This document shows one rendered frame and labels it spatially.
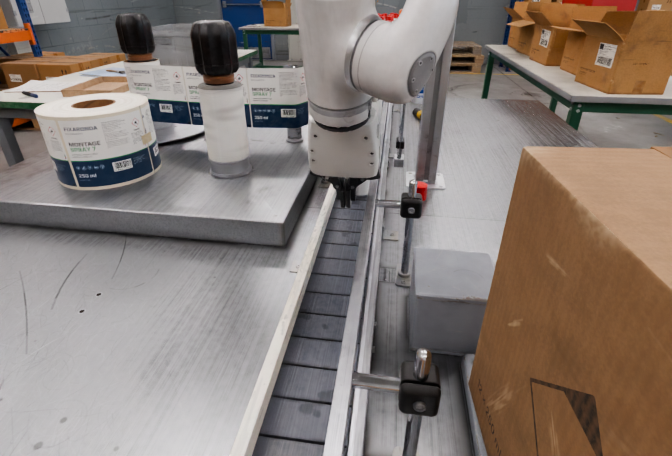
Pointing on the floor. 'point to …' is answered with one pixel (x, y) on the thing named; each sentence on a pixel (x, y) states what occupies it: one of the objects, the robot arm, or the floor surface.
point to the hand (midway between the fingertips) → (346, 193)
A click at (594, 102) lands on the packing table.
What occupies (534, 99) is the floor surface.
